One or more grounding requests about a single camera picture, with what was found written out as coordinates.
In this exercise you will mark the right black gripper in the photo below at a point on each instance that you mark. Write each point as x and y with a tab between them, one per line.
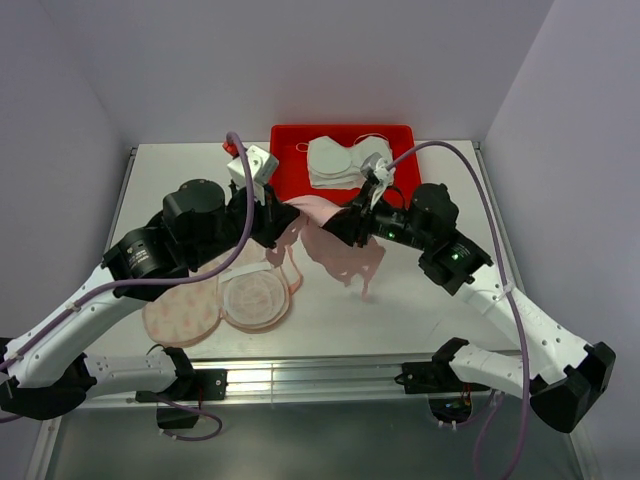
354	223

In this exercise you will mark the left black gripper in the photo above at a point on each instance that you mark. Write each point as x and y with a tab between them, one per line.
273	219

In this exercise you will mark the pink bra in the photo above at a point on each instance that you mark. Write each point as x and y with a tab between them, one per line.
342	262

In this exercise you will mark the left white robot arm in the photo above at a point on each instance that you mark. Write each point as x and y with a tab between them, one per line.
49	372

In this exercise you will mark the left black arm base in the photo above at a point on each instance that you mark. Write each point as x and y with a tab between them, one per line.
178	413

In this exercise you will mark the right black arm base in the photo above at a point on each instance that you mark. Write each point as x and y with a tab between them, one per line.
464	403

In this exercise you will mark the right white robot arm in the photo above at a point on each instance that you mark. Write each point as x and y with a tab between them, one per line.
560	375

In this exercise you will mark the white bra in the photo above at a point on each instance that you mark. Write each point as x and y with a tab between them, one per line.
333	166

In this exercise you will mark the red plastic tray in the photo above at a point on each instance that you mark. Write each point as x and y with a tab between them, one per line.
291	178

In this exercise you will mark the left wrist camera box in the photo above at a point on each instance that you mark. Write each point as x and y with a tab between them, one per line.
262	165

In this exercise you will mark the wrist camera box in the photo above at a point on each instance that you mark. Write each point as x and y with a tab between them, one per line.
262	165
378	175

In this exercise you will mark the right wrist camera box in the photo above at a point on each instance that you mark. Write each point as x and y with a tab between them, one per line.
378	175

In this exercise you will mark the aluminium frame rail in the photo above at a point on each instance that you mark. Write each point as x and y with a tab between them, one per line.
316	398

